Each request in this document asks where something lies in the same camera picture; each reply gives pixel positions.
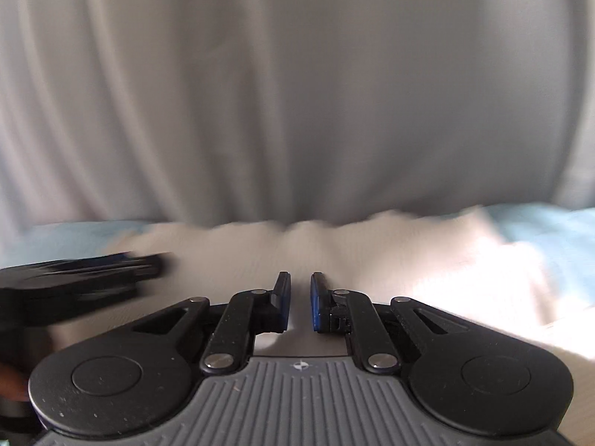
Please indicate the light blue printed bedsheet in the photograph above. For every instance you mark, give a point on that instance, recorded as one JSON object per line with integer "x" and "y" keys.
{"x": 548, "y": 232}

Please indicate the white curtain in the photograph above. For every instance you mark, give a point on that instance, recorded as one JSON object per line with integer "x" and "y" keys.
{"x": 297, "y": 102}

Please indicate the white ribbed knit sweater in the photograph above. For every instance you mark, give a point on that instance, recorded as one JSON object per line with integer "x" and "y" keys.
{"x": 418, "y": 265}

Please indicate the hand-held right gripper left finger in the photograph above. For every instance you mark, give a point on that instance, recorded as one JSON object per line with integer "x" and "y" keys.
{"x": 283, "y": 302}

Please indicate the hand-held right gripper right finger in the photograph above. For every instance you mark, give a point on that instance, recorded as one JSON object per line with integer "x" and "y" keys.
{"x": 318, "y": 302}

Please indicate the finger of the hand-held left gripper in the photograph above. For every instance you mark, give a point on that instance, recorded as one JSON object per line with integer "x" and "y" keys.
{"x": 139, "y": 267}

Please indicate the person's left hand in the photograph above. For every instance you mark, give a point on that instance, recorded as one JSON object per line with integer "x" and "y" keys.
{"x": 11, "y": 383}

